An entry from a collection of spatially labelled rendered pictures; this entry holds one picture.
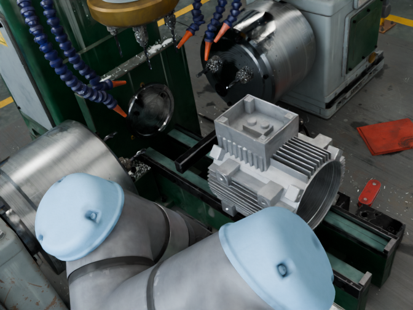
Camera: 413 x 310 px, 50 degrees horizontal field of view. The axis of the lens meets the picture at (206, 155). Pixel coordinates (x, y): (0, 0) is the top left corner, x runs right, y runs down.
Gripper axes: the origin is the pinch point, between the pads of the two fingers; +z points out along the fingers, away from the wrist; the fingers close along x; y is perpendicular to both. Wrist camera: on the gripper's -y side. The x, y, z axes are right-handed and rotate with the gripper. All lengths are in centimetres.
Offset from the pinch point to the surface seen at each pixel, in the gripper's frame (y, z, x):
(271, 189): 8.1, 9.1, -13.7
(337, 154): 3.2, 14.8, -25.6
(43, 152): 41.0, -10.2, 1.7
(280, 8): 38, 24, -55
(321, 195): 5.9, 25.3, -19.0
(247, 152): 15.3, 7.7, -17.6
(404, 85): 18, 72, -68
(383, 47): 34, 81, -83
